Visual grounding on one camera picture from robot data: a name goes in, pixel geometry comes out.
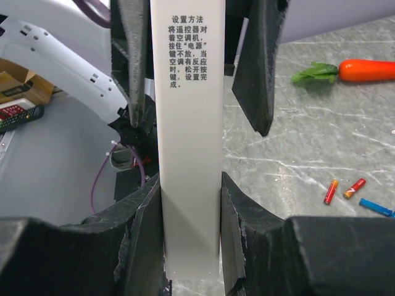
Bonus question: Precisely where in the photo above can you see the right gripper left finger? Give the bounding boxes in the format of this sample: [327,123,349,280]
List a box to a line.
[1,176,172,295]

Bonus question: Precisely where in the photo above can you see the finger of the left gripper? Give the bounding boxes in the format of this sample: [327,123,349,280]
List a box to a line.
[232,1,287,136]
[110,1,149,127]

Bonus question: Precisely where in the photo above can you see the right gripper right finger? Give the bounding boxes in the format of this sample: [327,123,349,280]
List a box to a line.
[220,173,394,295]

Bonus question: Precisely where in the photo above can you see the white remote control body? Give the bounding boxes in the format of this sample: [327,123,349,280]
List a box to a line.
[151,1,225,281]

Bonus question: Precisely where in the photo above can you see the red orange battery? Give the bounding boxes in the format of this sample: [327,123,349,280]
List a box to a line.
[323,179,339,205]
[343,178,367,199]

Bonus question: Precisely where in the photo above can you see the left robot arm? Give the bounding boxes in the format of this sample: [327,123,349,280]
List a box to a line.
[1,1,288,154]

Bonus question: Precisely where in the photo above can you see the black remote control background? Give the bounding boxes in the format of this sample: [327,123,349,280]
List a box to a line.
[1,105,45,134]

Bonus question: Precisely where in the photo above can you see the orange toy carrot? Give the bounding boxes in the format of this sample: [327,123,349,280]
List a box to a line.
[291,59,394,83]

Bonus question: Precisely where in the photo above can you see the blue battery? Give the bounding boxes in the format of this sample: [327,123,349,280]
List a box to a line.
[359,199,394,218]

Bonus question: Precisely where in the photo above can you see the cardboard box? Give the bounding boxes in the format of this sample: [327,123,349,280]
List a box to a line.
[1,59,54,105]

